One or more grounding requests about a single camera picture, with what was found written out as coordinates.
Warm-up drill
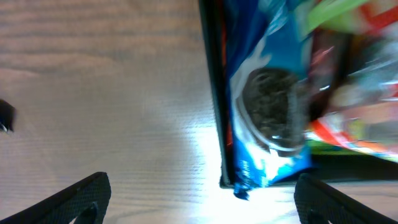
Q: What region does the black open gift box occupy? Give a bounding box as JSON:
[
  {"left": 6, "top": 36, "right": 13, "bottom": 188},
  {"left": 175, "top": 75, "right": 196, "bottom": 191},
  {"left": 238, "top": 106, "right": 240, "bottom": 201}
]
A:
[{"left": 198, "top": 0, "right": 397, "bottom": 189}]

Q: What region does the green Haribo gummy bag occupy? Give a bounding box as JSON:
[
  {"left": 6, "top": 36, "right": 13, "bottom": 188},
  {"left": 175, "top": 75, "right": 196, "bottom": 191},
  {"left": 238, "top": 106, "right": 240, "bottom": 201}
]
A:
[{"left": 306, "top": 0, "right": 397, "bottom": 162}]

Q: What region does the small black candy bar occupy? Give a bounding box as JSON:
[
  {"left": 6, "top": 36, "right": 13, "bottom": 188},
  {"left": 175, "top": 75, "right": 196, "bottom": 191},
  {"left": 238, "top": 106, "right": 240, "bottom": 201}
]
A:
[{"left": 0, "top": 99, "right": 16, "bottom": 133}]

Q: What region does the blue Oreo cookie pack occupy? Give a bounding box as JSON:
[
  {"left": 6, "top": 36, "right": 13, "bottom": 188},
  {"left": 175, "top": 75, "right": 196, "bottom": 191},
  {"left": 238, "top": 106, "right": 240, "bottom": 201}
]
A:
[{"left": 223, "top": 0, "right": 315, "bottom": 199}]

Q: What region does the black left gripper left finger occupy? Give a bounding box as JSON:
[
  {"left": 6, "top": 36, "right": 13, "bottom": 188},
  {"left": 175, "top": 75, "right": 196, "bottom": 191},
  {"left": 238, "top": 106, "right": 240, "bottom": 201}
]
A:
[{"left": 1, "top": 172, "right": 111, "bottom": 224}]

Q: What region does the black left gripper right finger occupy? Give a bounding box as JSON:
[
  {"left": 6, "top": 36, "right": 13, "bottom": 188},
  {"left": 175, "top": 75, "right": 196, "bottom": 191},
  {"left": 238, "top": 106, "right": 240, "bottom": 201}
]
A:
[{"left": 294, "top": 174, "right": 397, "bottom": 224}]

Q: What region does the red snack bag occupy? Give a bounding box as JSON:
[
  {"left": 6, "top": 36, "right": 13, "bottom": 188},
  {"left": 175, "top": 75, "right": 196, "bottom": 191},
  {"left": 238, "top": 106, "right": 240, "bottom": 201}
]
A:
[{"left": 218, "top": 0, "right": 233, "bottom": 151}]

